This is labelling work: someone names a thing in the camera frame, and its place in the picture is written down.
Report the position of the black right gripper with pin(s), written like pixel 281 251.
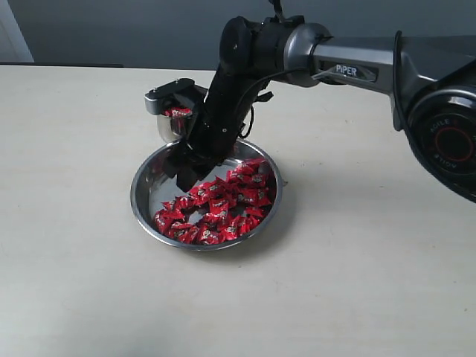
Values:
pixel 246 66

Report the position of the red candy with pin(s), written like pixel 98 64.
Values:
pixel 257 197
pixel 207 236
pixel 177 112
pixel 163 221
pixel 219 208

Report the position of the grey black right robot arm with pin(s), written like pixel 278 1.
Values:
pixel 430 81

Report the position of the stainless steel cup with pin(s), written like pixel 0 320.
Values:
pixel 172 129

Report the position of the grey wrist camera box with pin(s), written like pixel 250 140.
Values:
pixel 182 92

